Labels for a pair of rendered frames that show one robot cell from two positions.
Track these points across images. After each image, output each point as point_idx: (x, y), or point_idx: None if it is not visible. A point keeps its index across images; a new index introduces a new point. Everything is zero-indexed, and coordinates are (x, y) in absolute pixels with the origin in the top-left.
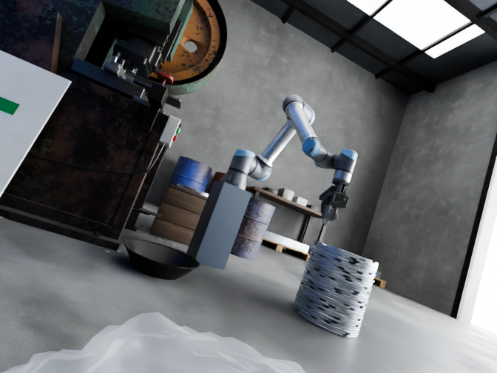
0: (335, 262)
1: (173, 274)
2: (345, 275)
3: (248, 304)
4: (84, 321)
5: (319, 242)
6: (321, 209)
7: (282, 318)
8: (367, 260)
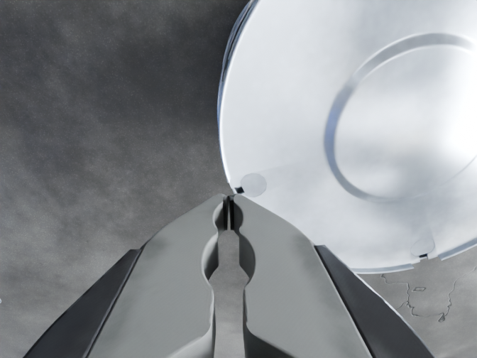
0: None
1: None
2: None
3: (92, 132)
4: None
5: (221, 157)
6: (101, 289)
7: (165, 152)
8: (384, 265)
